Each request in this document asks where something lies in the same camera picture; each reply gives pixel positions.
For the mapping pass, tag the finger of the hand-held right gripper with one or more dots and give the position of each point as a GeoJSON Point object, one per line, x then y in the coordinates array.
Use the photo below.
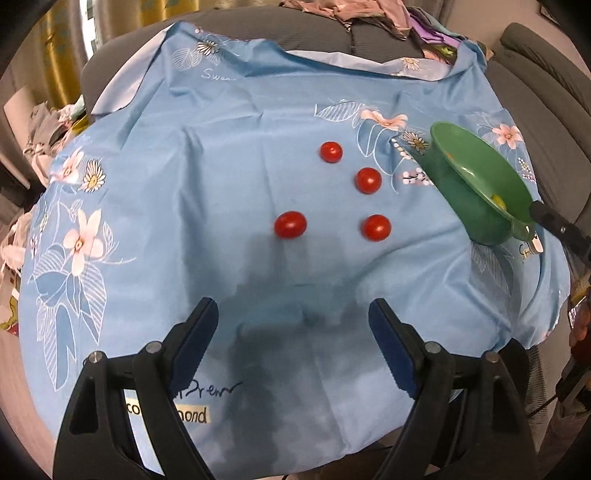
{"type": "Point", "coordinates": [561, 226]}

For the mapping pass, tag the purple clothes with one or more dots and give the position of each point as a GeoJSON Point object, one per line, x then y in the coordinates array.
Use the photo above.
{"type": "Point", "coordinates": [436, 34]}

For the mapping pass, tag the blue floral cloth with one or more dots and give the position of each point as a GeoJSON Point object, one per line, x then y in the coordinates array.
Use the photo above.
{"type": "Point", "coordinates": [207, 161]}

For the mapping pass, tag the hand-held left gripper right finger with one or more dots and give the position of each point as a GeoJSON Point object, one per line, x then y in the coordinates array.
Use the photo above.
{"type": "Point", "coordinates": [390, 341]}

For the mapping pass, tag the gold patterned curtain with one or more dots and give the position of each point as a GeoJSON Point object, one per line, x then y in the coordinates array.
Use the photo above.
{"type": "Point", "coordinates": [60, 60]}

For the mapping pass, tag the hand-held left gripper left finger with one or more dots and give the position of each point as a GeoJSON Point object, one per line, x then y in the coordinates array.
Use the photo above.
{"type": "Point", "coordinates": [196, 339]}

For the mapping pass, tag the red cherry tomato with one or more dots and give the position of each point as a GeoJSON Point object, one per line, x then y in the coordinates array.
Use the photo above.
{"type": "Point", "coordinates": [331, 152]}
{"type": "Point", "coordinates": [376, 227]}
{"type": "Point", "coordinates": [368, 180]}
{"type": "Point", "coordinates": [290, 225]}

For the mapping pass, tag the colourful printed box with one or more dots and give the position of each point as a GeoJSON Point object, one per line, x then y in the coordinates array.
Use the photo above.
{"type": "Point", "coordinates": [8, 309]}

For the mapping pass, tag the grey and white clothes pile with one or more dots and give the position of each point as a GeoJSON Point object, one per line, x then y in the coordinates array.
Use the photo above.
{"type": "Point", "coordinates": [46, 129]}

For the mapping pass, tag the white plastic bags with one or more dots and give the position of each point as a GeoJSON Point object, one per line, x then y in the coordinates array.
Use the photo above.
{"type": "Point", "coordinates": [11, 249]}

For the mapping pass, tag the grey sofa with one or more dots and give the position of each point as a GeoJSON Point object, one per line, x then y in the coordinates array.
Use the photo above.
{"type": "Point", "coordinates": [258, 25]}

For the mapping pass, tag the pink clothes pile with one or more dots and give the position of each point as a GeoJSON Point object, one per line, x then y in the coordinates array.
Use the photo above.
{"type": "Point", "coordinates": [351, 14]}

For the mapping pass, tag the green plastic bowl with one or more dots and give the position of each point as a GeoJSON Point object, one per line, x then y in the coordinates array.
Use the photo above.
{"type": "Point", "coordinates": [466, 194]}

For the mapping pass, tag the white board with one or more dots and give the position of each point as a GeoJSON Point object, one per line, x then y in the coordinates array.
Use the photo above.
{"type": "Point", "coordinates": [18, 113]}

